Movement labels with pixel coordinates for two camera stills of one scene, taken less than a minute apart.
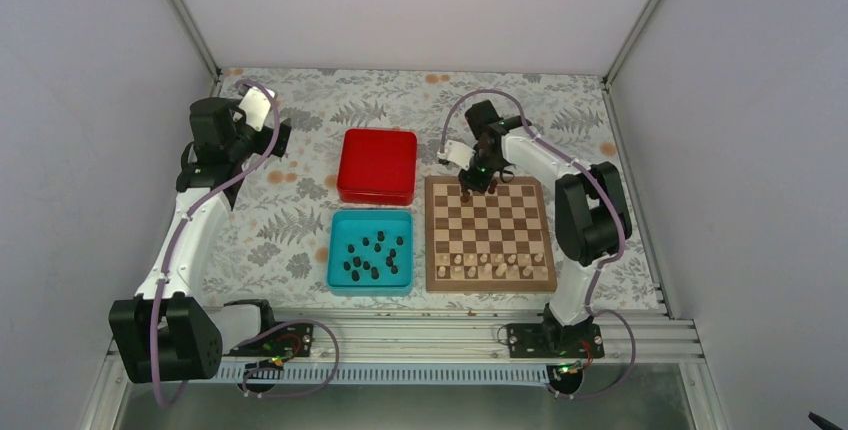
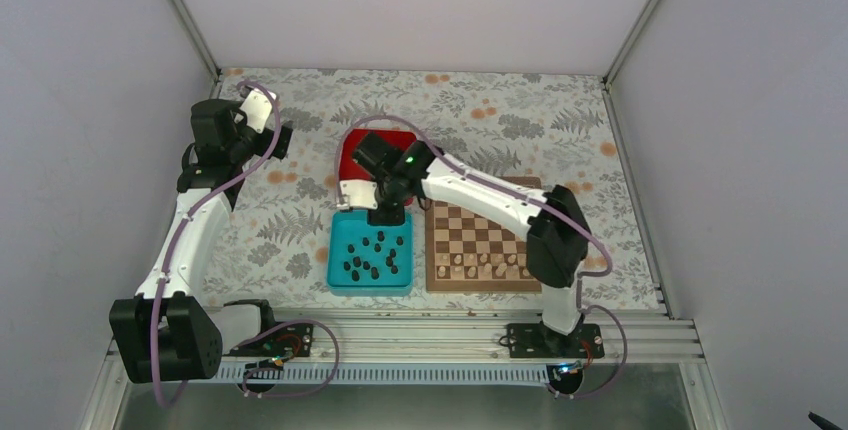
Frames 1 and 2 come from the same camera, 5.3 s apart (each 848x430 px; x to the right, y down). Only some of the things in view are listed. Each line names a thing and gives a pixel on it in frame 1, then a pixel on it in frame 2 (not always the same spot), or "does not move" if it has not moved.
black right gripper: x=481 y=185 → x=395 y=216
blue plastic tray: x=370 y=253 does not move
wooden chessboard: x=497 y=242 does not move
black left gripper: x=281 y=139 does not move
